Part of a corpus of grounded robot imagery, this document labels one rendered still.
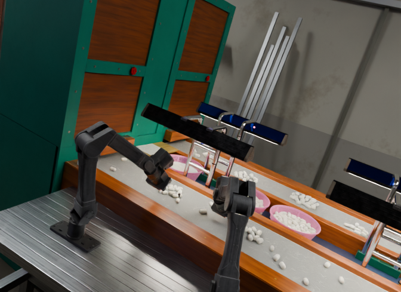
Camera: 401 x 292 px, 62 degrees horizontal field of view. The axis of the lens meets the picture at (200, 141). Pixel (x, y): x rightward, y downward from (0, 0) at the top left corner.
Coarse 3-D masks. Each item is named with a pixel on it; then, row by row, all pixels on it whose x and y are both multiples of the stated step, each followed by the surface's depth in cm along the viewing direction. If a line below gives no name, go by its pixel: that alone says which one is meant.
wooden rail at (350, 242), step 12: (192, 156) 219; (216, 168) 210; (264, 192) 194; (276, 204) 189; (288, 204) 187; (312, 216) 180; (324, 228) 177; (336, 228) 174; (336, 240) 175; (348, 240) 171; (360, 240) 169; (348, 252) 172; (384, 252) 164
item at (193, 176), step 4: (172, 156) 211; (176, 156) 212; (180, 156) 213; (184, 156) 213; (184, 160) 213; (192, 160) 212; (196, 164) 210; (200, 164) 208; (172, 168) 189; (196, 168) 209; (180, 172) 189; (200, 172) 196; (188, 176) 192; (192, 176) 193; (196, 176) 196
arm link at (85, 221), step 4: (72, 208) 125; (72, 212) 125; (88, 212) 120; (92, 212) 121; (72, 216) 123; (76, 216) 123; (84, 216) 120; (88, 216) 121; (92, 216) 122; (76, 220) 121; (80, 220) 119; (84, 220) 120; (88, 220) 122; (76, 224) 120; (80, 224) 120; (84, 224) 121
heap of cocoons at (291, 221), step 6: (276, 216) 175; (282, 216) 176; (288, 216) 178; (294, 216) 180; (282, 222) 170; (288, 222) 170; (294, 222) 172; (300, 222) 176; (294, 228) 166; (300, 228) 168; (306, 228) 169; (312, 228) 171
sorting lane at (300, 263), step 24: (120, 168) 177; (144, 192) 159; (192, 192) 173; (192, 216) 150; (216, 216) 156; (264, 240) 147; (288, 240) 153; (264, 264) 130; (288, 264) 135; (312, 264) 139; (312, 288) 123; (336, 288) 128; (360, 288) 132
